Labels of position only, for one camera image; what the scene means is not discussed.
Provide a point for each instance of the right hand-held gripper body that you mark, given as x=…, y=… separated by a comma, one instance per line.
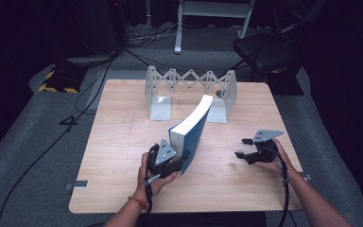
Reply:
x=266, y=151

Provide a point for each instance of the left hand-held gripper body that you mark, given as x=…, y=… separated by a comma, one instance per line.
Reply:
x=164, y=157

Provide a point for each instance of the blue paperback book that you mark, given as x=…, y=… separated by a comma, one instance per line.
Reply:
x=192, y=135

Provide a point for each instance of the person's right hand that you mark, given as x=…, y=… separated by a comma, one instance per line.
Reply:
x=282, y=165

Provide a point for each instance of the person's left hand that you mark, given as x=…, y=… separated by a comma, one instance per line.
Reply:
x=146, y=186

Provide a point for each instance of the grey tape strip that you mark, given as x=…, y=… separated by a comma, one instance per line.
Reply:
x=307, y=177
x=77, y=184

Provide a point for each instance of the white expandable metal bookend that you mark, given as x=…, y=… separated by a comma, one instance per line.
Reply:
x=160, y=107

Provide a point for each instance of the black folding chair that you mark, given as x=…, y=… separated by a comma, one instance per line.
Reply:
x=264, y=50

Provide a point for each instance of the black yellow striped base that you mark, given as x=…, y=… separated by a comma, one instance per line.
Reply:
x=61, y=80

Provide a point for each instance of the white metal stand frame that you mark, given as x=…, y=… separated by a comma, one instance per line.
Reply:
x=212, y=9

